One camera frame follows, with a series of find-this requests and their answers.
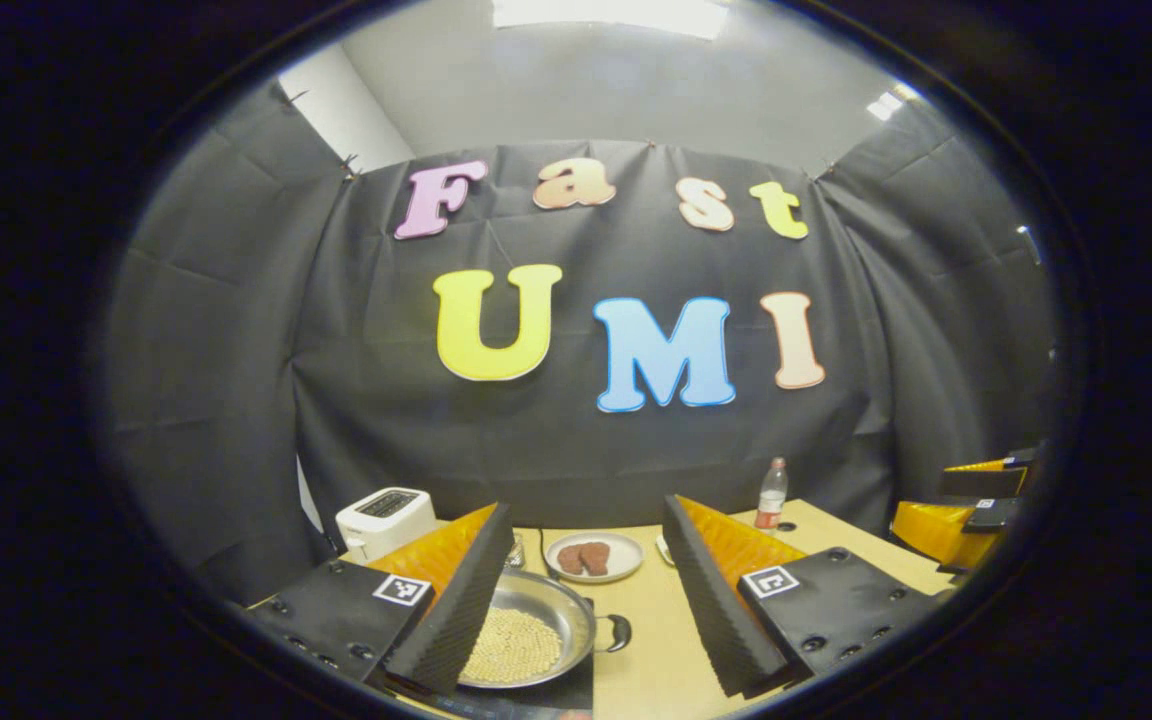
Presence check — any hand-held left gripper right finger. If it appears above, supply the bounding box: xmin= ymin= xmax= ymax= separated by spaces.
xmin=661 ymin=495 xmax=947 ymax=699

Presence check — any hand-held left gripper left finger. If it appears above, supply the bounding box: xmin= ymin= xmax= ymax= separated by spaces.
xmin=246 ymin=503 xmax=518 ymax=699

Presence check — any steel pot with black handle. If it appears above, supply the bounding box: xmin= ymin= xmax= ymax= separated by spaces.
xmin=456 ymin=568 xmax=633 ymax=691

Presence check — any black induction cooktop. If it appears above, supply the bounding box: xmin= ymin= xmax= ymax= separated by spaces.
xmin=426 ymin=640 xmax=595 ymax=719

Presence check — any pile of soybeans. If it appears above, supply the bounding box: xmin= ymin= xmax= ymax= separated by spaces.
xmin=461 ymin=607 xmax=564 ymax=685

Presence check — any round white plate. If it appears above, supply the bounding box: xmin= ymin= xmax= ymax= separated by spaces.
xmin=544 ymin=531 xmax=645 ymax=584

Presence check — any white toaster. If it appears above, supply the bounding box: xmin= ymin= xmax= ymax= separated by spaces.
xmin=336 ymin=487 xmax=437 ymax=564

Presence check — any clear bottle with red label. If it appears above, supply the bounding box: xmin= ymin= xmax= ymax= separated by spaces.
xmin=755 ymin=458 xmax=789 ymax=530

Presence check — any small ceiling light panel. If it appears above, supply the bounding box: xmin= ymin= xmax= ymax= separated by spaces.
xmin=866 ymin=85 xmax=912 ymax=123

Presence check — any large ceiling light panel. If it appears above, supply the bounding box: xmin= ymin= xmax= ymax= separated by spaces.
xmin=491 ymin=0 xmax=732 ymax=41

